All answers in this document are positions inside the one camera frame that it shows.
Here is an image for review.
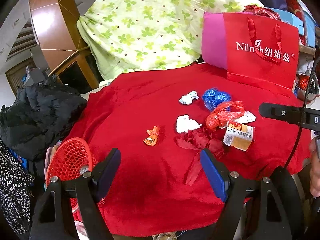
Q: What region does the orange white medicine box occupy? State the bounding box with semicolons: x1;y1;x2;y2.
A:
223;121;255;152

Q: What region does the red plastic bag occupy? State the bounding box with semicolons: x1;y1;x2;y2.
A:
205;101;245;130

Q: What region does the blue plastic bag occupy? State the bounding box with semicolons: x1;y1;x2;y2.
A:
202;88;231;112

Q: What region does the red paper ribbon scrap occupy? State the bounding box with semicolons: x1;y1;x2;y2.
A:
175;127;225;186

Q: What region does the small white tissue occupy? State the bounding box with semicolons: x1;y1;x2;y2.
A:
179;90;199;105

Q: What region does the large white tissue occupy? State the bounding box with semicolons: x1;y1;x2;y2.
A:
176;115;202;133

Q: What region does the orange wrapper bundle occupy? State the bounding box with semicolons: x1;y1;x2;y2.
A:
143;126;160;146

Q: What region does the white purple medicine box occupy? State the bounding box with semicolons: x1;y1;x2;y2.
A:
233;111;256;124

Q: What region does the person's right hand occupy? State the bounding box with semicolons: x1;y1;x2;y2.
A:
309;137;320;197

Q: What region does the black white floral garment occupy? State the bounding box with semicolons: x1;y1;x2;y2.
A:
1;142;34;235

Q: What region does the red plastic mesh basket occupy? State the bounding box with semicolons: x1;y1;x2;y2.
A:
44;137;106;205

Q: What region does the red paper gift bag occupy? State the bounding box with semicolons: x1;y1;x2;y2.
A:
223;12;299;96

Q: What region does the black puffer jacket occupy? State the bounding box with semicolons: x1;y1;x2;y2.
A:
1;76;87;160

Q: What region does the red fleece blanket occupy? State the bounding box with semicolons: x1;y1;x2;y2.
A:
69;63;311;237

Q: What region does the wooden cabinet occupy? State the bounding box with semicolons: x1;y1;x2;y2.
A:
48;46;99;94

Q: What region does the green floral quilt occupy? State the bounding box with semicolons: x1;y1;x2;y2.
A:
76;0;260;81

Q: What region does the black cable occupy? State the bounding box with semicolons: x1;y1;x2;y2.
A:
284;55;320;169

